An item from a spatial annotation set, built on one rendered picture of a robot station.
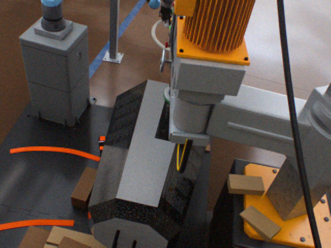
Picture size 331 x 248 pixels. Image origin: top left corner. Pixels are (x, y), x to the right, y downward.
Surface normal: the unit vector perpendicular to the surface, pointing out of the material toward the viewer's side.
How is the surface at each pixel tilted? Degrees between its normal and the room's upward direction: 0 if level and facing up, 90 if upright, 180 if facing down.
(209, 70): 90
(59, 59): 90
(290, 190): 90
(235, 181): 0
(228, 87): 90
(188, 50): 0
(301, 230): 0
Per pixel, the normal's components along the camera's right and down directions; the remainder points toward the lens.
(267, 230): 0.00, -0.80
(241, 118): -0.22, 0.68
